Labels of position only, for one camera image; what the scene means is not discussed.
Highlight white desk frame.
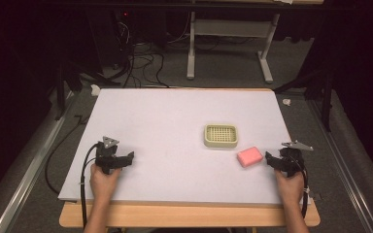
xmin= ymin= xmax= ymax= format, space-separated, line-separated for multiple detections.
xmin=186 ymin=11 xmax=282 ymax=84

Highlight black floor cable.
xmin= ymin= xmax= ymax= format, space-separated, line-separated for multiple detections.
xmin=44 ymin=114 xmax=91 ymax=196

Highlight black computer tower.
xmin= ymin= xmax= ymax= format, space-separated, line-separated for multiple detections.
xmin=85 ymin=9 xmax=134 ymax=71

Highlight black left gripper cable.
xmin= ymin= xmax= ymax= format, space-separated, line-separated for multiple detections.
xmin=79 ymin=143 xmax=99 ymax=229

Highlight black metal stand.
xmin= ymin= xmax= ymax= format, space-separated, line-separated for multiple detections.
xmin=273 ymin=66 xmax=335 ymax=133
xmin=53 ymin=61 xmax=120 ymax=121

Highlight person's left hand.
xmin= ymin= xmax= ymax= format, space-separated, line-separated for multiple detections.
xmin=89 ymin=163 xmax=122 ymax=204

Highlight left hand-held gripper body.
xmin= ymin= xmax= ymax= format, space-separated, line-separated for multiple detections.
xmin=94 ymin=136 xmax=128 ymax=176

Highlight black floor cables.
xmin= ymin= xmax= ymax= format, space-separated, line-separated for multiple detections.
xmin=111 ymin=18 xmax=195 ymax=89

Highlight white table mat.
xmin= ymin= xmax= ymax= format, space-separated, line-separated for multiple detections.
xmin=57 ymin=87 xmax=313 ymax=206

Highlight wooden table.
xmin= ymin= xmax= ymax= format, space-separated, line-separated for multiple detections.
xmin=58 ymin=86 xmax=322 ymax=229

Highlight cream soap dish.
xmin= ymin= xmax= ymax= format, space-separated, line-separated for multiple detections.
xmin=203 ymin=123 xmax=239 ymax=150

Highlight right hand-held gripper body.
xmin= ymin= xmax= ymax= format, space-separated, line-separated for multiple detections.
xmin=273 ymin=140 xmax=315 ymax=178

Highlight metal floor rail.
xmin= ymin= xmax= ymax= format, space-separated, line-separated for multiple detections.
xmin=307 ymin=98 xmax=373 ymax=233
xmin=0 ymin=93 xmax=76 ymax=233

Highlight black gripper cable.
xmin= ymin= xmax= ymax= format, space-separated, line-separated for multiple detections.
xmin=290 ymin=155 xmax=311 ymax=219
xmin=79 ymin=143 xmax=99 ymax=229

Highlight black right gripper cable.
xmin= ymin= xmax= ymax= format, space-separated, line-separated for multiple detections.
xmin=290 ymin=155 xmax=311 ymax=219

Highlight person's right hand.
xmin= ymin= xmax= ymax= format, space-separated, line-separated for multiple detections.
xmin=274 ymin=169 xmax=306 ymax=207

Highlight pink sponge block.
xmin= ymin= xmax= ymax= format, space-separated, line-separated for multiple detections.
xmin=236 ymin=146 xmax=264 ymax=169

